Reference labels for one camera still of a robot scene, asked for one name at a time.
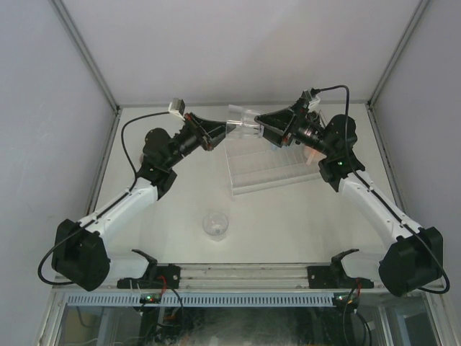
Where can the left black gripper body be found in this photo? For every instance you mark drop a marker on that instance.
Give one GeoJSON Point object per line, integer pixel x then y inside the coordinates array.
{"type": "Point", "coordinates": [203, 133]}

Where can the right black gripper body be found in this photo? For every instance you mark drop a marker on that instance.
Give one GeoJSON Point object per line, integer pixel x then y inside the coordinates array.
{"type": "Point", "coordinates": [289, 125]}

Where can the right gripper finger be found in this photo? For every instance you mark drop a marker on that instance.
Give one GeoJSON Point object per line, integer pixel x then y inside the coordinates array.
{"type": "Point", "coordinates": [277, 121]}
{"type": "Point", "coordinates": [276, 136]}

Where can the clear glass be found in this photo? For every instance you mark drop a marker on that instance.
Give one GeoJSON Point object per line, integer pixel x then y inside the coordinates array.
{"type": "Point", "coordinates": [215, 225]}
{"type": "Point", "coordinates": [241, 123]}

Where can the pink ceramic mug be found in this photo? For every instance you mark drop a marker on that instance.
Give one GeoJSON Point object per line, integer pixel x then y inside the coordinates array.
{"type": "Point", "coordinates": [312, 156]}

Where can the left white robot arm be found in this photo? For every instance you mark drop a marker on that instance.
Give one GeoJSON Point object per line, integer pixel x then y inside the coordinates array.
{"type": "Point", "coordinates": [81, 252]}

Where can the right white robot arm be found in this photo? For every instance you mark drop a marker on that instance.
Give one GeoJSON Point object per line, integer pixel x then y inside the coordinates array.
{"type": "Point", "coordinates": [413, 255]}

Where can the clear acrylic dish rack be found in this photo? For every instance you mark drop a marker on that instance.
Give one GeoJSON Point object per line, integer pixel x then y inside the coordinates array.
{"type": "Point", "coordinates": [255, 165]}

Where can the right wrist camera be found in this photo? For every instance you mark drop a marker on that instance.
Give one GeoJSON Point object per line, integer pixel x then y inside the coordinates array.
{"type": "Point", "coordinates": [311, 99]}

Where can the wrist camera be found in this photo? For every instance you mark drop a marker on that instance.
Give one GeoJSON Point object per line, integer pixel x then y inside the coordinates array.
{"type": "Point", "coordinates": [177, 107]}
{"type": "Point", "coordinates": [311, 99]}

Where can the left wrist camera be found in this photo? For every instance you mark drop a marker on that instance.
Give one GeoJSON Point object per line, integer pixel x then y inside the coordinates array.
{"type": "Point", "coordinates": [177, 107]}

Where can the aluminium front rail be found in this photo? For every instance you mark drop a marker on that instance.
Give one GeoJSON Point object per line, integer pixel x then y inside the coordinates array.
{"type": "Point", "coordinates": [229, 278]}

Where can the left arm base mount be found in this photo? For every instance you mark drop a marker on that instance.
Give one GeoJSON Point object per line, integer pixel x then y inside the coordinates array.
{"type": "Point", "coordinates": [158, 275]}

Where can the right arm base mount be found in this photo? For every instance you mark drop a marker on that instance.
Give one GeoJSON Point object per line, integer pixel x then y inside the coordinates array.
{"type": "Point", "coordinates": [332, 275]}

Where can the right aluminium frame post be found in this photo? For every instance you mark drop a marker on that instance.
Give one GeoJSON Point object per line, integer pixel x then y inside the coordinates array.
{"type": "Point", "coordinates": [415, 20]}

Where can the aluminium frame post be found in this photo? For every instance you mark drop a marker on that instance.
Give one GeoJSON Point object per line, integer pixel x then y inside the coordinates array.
{"type": "Point", "coordinates": [415, 20]}
{"type": "Point", "coordinates": [82, 48]}

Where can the blue slotted cable duct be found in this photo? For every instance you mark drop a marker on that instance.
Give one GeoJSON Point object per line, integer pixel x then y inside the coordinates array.
{"type": "Point", "coordinates": [197, 300]}

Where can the left aluminium frame post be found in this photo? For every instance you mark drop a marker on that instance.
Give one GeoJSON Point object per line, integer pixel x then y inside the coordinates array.
{"type": "Point", "coordinates": [82, 48]}

